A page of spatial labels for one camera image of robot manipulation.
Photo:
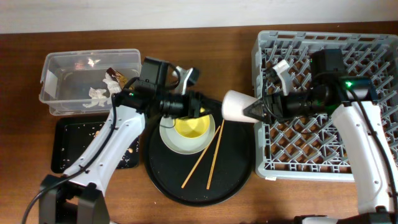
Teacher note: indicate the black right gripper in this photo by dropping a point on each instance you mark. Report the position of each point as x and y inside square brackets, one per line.
[282, 114]

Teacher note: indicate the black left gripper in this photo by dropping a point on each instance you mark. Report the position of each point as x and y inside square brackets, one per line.
[190, 110]

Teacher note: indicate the pink plastic cup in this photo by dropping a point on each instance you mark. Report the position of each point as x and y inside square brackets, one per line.
[233, 105]

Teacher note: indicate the yellow bowl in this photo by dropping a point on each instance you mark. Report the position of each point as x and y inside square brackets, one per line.
[192, 128]

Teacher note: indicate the food scraps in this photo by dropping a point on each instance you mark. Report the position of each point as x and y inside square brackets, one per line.
[130, 150]

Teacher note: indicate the white napkin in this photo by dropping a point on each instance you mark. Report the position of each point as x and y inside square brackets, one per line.
[113, 86]
[97, 93]

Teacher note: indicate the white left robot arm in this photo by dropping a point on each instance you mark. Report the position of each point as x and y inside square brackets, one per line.
[78, 195]

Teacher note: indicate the grey dishwasher rack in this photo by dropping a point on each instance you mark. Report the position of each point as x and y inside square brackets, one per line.
[311, 149]

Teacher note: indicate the clear plastic waste bin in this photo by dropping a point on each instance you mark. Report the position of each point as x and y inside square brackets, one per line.
[68, 76]

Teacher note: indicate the right wooden chopstick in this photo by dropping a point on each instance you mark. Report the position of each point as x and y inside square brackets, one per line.
[210, 177]

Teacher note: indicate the wooden chopstick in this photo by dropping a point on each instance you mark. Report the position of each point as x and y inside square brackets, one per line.
[210, 177]
[199, 159]

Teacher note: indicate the left wooden chopstick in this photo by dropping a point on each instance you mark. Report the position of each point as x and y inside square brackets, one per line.
[199, 159]

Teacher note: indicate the grey round plate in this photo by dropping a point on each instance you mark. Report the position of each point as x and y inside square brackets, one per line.
[182, 145]

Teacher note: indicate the round black serving tray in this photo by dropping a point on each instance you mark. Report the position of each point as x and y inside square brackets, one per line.
[168, 170]

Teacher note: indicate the brown foil wrapper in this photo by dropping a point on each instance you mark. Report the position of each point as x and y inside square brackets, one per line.
[117, 76]

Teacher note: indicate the black rectangular tray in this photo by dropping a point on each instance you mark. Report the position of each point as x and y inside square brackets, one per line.
[72, 136]

